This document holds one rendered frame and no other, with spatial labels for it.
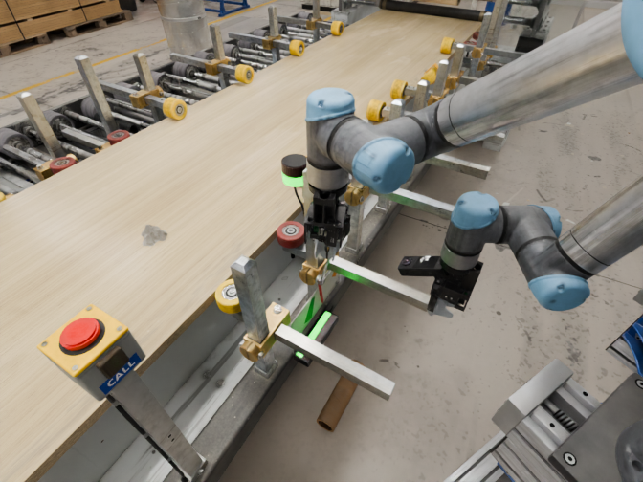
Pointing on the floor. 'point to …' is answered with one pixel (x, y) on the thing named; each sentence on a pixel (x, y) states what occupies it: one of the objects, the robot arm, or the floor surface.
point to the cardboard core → (336, 404)
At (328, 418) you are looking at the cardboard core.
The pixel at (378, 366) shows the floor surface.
